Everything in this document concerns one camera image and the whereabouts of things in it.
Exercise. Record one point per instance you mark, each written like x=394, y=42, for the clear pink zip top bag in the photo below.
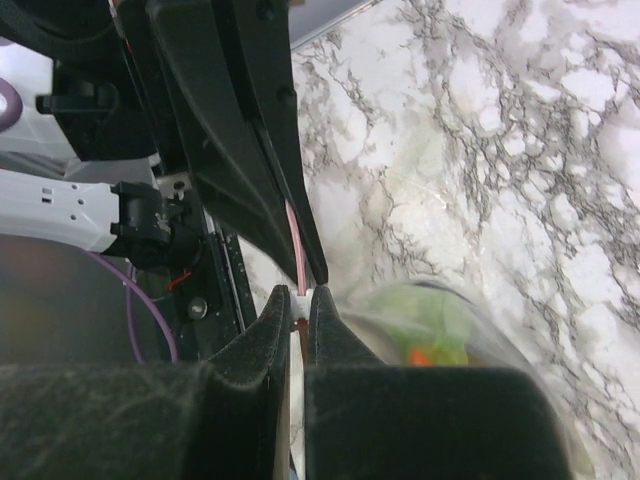
x=450, y=320

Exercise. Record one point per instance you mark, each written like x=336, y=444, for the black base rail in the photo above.
x=208, y=304

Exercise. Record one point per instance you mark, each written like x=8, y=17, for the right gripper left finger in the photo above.
x=223, y=418

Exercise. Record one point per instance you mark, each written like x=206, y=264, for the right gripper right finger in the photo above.
x=430, y=415

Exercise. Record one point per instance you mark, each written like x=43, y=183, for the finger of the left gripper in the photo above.
x=256, y=44
x=227, y=165

